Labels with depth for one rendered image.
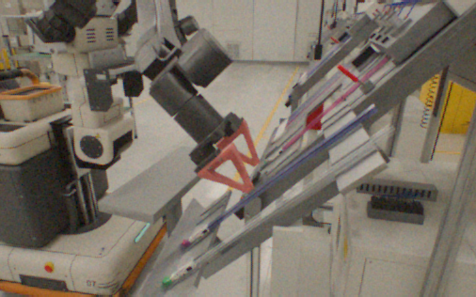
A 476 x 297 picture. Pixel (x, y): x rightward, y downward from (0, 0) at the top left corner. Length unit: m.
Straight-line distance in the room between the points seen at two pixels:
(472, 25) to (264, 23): 9.02
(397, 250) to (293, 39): 8.87
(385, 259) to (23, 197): 1.33
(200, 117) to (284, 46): 9.24
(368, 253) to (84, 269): 1.11
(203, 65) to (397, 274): 0.83
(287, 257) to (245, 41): 9.31
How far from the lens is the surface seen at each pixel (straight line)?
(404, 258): 1.04
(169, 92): 0.47
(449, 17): 0.87
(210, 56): 0.45
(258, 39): 9.78
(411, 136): 2.44
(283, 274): 0.74
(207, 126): 0.46
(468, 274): 1.10
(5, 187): 1.58
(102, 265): 1.51
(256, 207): 0.90
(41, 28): 1.24
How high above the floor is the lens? 1.21
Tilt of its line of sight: 23 degrees down
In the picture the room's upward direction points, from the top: straight up
